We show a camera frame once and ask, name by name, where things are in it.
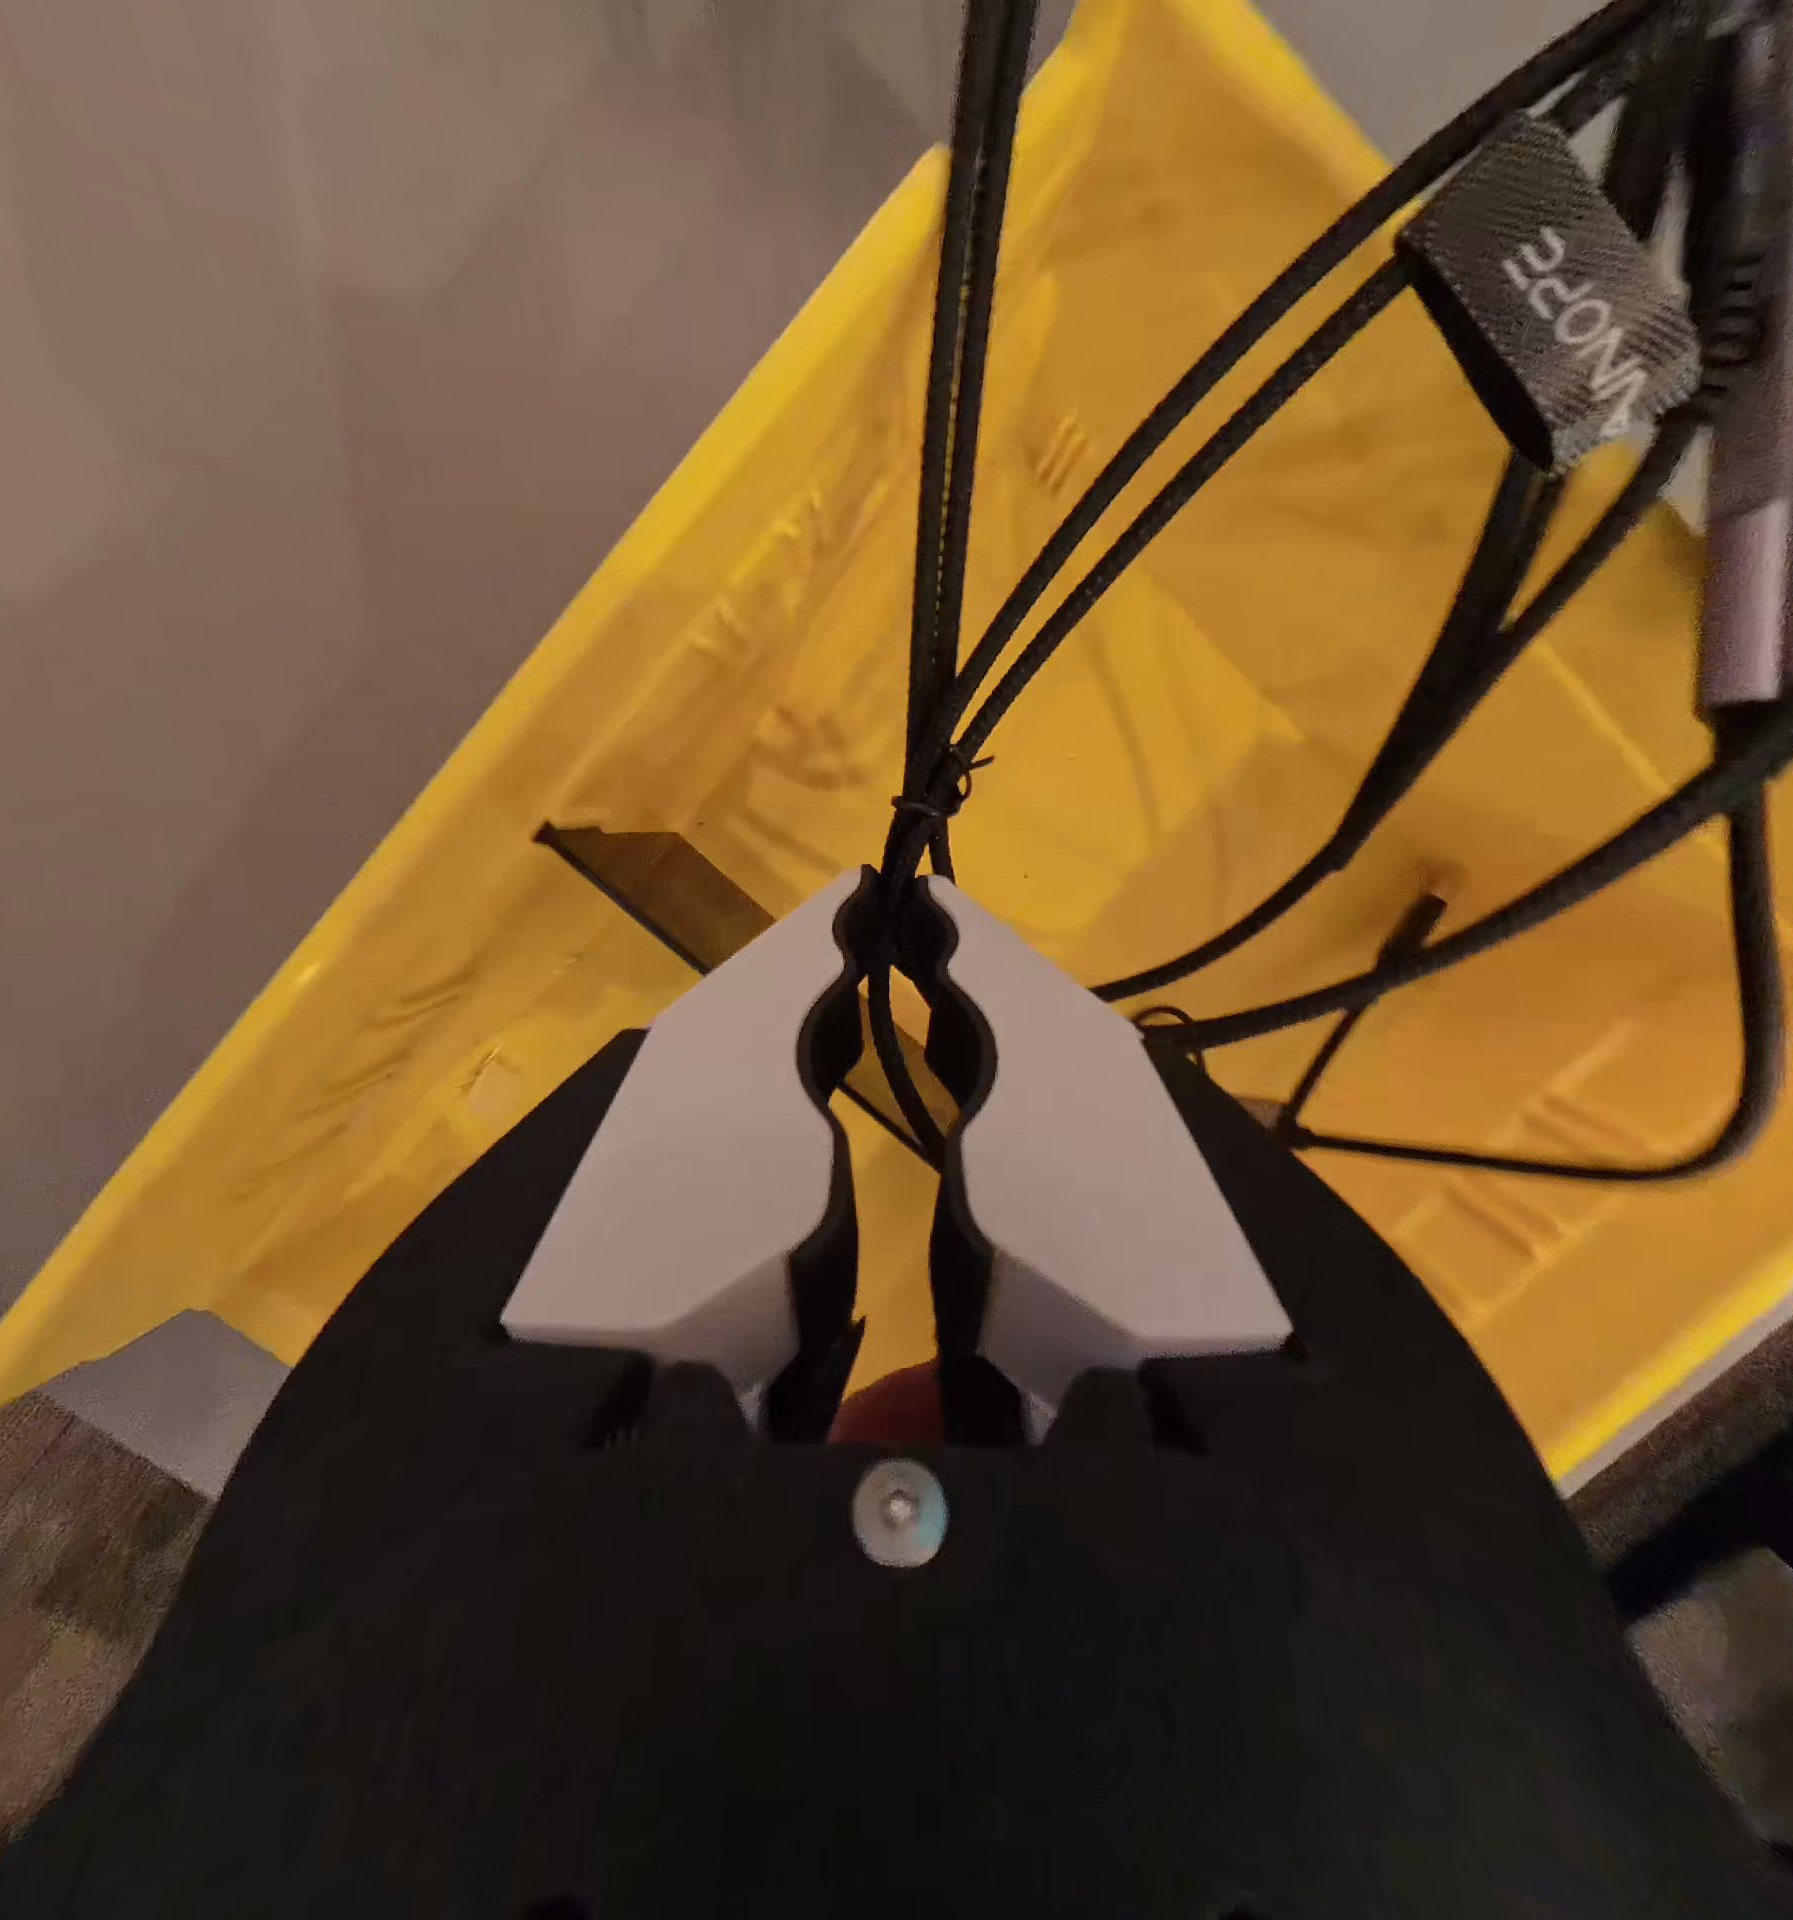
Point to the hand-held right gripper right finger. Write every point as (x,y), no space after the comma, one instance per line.
(1120,1200)

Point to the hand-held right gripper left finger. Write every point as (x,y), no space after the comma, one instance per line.
(672,1184)

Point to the yellow plastic bin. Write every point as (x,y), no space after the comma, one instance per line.
(536,976)

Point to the grey usb hub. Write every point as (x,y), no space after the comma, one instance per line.
(1743,569)

